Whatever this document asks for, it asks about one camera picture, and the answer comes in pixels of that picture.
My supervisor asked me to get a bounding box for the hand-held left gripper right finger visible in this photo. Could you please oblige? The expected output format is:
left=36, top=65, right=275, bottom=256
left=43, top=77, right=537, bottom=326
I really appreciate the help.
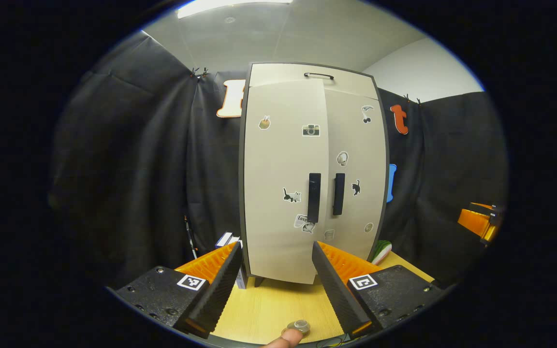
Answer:
left=311, top=241, right=444, bottom=340

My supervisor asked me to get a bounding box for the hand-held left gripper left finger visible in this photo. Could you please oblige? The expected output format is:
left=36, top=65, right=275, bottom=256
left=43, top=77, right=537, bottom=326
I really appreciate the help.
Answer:
left=114, top=242, right=243, bottom=339

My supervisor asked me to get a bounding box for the white grey cabinet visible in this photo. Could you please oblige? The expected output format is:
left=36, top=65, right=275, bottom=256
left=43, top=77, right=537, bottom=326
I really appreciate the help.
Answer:
left=238, top=61, right=390, bottom=288

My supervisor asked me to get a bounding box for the white cabinet door camera sticker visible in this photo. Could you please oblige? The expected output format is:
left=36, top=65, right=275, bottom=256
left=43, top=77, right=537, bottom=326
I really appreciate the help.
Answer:
left=243, top=79, right=327, bottom=285

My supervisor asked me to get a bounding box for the white blue box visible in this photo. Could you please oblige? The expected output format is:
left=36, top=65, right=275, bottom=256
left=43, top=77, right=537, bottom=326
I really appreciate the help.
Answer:
left=215, top=232, right=249, bottom=290

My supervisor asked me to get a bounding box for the watermelon slice toy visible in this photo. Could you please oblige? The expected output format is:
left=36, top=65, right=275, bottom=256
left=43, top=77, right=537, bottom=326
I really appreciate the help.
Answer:
left=372, top=240, right=393, bottom=266

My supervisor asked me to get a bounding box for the black backdrop cloth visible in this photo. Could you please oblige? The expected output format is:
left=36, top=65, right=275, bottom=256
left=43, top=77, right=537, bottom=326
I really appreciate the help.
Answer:
left=49, top=31, right=509, bottom=286

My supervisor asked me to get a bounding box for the ceiling light panel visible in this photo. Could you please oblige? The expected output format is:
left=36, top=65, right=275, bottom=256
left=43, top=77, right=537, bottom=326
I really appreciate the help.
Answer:
left=177, top=0, right=294, bottom=19

